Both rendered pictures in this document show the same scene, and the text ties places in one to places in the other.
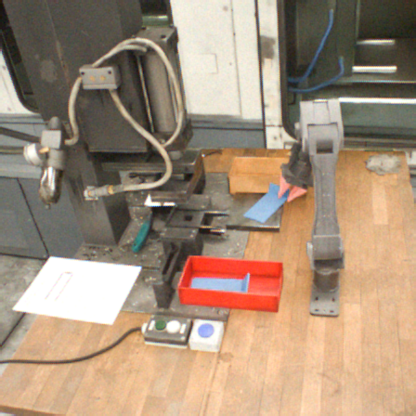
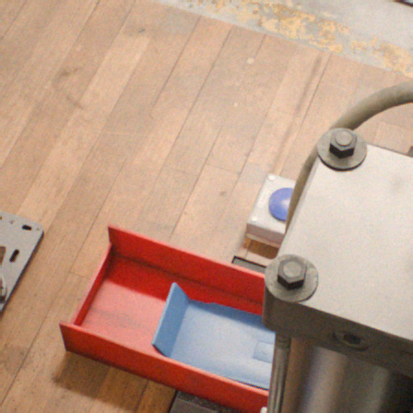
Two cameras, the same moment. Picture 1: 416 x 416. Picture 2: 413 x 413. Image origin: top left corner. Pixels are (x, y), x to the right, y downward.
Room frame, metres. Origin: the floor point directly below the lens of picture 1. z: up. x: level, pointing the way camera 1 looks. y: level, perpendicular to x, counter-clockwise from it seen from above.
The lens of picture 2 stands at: (1.40, 0.00, 1.92)
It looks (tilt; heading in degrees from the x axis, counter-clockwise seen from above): 58 degrees down; 178
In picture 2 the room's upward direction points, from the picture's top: 5 degrees clockwise
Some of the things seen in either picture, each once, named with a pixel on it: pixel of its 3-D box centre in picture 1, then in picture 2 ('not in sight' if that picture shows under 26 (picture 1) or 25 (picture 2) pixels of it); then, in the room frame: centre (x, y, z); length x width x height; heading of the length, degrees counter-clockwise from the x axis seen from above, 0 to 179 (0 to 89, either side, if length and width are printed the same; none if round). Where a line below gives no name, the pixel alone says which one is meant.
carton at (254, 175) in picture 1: (269, 175); not in sight; (1.36, -0.21, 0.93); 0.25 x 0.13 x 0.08; 72
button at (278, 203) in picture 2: (206, 331); (287, 206); (0.76, 0.05, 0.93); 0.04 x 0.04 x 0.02
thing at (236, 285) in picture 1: (218, 285); (237, 339); (0.91, 0.00, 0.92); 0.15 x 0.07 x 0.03; 76
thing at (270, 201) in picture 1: (266, 201); not in sight; (1.22, -0.18, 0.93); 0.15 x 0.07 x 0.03; 137
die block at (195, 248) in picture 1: (188, 227); not in sight; (1.15, 0.07, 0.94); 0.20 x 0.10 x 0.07; 162
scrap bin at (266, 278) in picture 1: (231, 282); (205, 326); (0.91, -0.03, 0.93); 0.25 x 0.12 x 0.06; 72
